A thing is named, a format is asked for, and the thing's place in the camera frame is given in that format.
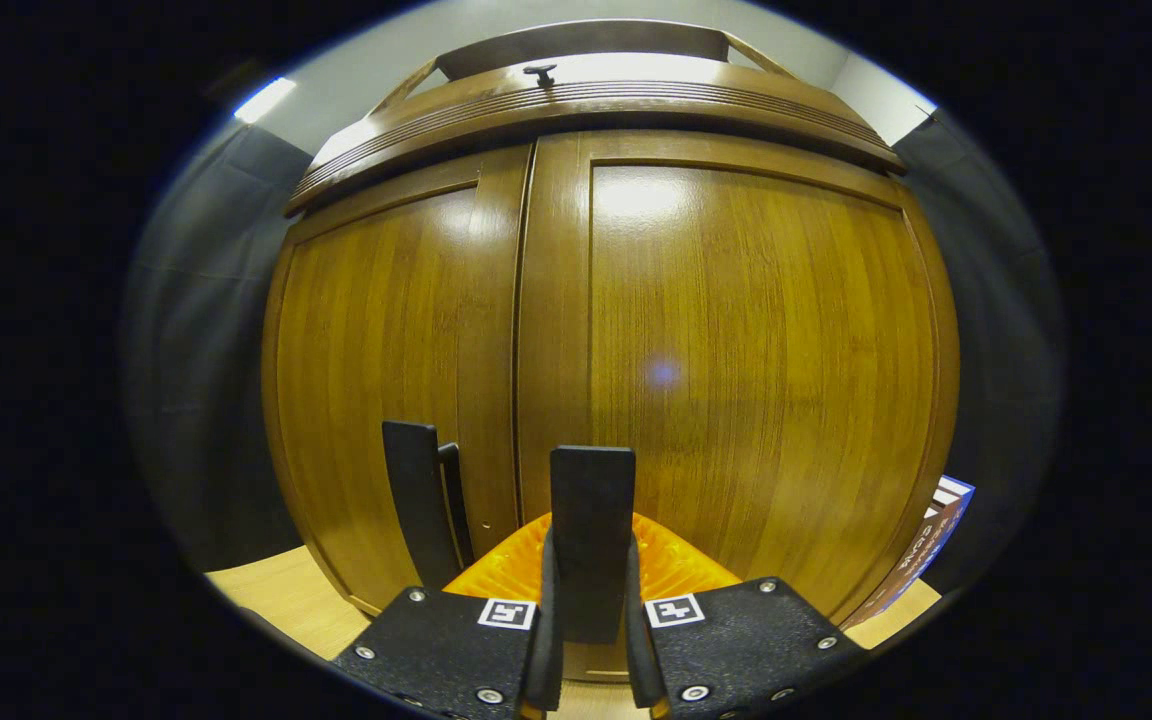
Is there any wooden double-door shoe cabinet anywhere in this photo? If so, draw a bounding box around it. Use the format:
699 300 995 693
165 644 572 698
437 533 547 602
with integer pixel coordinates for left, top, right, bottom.
262 18 960 686

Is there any wooden cabinet drawer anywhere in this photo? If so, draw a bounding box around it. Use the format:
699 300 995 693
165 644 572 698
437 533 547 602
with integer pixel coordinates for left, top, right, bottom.
286 62 905 216

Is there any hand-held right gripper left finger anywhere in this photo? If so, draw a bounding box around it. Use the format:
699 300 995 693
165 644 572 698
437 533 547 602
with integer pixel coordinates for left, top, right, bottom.
334 513 565 720

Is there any small ceiling light panel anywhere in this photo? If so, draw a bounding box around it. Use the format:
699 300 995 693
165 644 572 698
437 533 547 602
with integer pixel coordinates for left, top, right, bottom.
233 77 298 125

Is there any wooden shoe cabinet door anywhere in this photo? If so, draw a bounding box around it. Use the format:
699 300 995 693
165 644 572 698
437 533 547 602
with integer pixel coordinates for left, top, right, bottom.
262 145 535 616
514 130 960 681

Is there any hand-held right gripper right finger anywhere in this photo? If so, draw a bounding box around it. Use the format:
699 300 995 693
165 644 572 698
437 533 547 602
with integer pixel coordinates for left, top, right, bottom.
624 513 869 720

